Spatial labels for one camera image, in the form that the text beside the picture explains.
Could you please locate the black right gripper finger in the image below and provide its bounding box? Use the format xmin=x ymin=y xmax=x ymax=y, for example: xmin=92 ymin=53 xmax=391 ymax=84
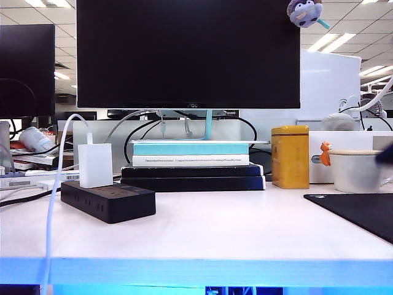
xmin=376 ymin=146 xmax=393 ymax=167

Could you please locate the black power strip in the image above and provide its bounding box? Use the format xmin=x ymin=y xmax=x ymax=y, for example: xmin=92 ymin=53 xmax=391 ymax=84
xmin=60 ymin=180 xmax=157 ymax=224

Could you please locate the white USB wall charger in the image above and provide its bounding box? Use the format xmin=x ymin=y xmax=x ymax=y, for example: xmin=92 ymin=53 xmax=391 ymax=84
xmin=77 ymin=143 xmax=114 ymax=189

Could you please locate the white charger cable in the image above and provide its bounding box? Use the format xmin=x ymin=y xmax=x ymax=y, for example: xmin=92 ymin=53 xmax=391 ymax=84
xmin=39 ymin=113 xmax=93 ymax=295

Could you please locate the wooden mug lid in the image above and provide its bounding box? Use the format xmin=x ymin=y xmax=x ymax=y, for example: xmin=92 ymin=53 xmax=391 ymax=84
xmin=329 ymin=148 xmax=383 ymax=156

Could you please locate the white ceramic mug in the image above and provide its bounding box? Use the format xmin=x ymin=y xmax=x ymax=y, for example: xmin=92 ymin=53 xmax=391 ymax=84
xmin=328 ymin=152 xmax=393 ymax=194

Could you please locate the white desk fan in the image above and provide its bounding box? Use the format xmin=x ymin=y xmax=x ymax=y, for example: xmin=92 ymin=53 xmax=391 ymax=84
xmin=339 ymin=75 xmax=393 ymax=132

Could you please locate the white rounded object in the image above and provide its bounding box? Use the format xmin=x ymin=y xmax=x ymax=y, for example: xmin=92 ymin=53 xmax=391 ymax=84
xmin=320 ymin=112 xmax=356 ymax=132

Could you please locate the black mouse pad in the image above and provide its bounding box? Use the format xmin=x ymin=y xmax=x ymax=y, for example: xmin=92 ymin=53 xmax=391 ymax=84
xmin=303 ymin=192 xmax=393 ymax=245

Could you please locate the orange fox figurine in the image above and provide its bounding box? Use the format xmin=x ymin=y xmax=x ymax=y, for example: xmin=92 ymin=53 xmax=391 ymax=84
xmin=318 ymin=140 xmax=334 ymax=167

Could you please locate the white partition board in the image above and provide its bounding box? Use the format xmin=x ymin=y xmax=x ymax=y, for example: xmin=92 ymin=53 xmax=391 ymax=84
xmin=300 ymin=48 xmax=362 ymax=121

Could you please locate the yellow tin can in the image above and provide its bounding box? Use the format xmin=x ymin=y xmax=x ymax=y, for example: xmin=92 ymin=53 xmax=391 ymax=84
xmin=271 ymin=125 xmax=310 ymax=190

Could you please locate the grey purple plush toy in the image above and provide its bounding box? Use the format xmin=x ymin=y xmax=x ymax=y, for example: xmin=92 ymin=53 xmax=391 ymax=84
xmin=286 ymin=0 xmax=332 ymax=30

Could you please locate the flat black box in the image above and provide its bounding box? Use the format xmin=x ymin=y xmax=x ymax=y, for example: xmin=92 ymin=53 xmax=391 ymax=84
xmin=120 ymin=175 xmax=267 ymax=193
xmin=120 ymin=164 xmax=265 ymax=178

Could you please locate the white book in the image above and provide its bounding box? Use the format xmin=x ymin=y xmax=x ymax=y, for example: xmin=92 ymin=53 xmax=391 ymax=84
xmin=131 ymin=154 xmax=251 ymax=167

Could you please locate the teal book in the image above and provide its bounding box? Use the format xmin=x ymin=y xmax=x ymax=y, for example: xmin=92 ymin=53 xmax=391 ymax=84
xmin=132 ymin=143 xmax=250 ymax=156

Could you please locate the large black AOC monitor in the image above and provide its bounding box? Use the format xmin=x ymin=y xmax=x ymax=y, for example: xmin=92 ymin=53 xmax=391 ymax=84
xmin=76 ymin=0 xmax=301 ymax=109

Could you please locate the brown wooden shelf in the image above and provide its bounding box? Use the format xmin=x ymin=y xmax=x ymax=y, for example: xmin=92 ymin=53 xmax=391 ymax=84
xmin=57 ymin=130 xmax=74 ymax=169

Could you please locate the white cylindrical bottle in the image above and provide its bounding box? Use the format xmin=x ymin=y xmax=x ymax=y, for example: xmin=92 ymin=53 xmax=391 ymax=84
xmin=18 ymin=125 xmax=55 ymax=154

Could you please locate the pile of books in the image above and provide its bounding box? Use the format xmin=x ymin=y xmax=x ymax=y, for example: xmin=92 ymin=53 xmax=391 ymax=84
xmin=9 ymin=140 xmax=60 ymax=170

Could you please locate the white blue barcode carton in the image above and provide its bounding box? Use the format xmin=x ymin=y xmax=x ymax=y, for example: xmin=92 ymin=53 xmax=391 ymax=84
xmin=0 ymin=168 xmax=80 ymax=191

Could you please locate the smaller black monitor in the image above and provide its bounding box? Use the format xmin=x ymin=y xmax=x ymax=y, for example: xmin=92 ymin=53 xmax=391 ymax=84
xmin=0 ymin=23 xmax=56 ymax=117

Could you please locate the black looped cable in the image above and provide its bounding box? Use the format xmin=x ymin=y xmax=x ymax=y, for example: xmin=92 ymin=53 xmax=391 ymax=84
xmin=225 ymin=113 xmax=258 ymax=143
xmin=123 ymin=119 xmax=162 ymax=165

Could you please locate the thick grey cable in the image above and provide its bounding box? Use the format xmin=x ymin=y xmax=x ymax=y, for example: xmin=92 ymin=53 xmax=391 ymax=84
xmin=56 ymin=109 xmax=153 ymax=171

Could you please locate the white VGA adapter with cable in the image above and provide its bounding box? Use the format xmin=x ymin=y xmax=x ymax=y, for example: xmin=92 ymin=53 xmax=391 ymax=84
xmin=0 ymin=179 xmax=62 ymax=200

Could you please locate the black power strip cord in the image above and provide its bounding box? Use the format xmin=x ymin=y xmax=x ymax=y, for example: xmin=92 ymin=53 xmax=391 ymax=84
xmin=0 ymin=189 xmax=62 ymax=208

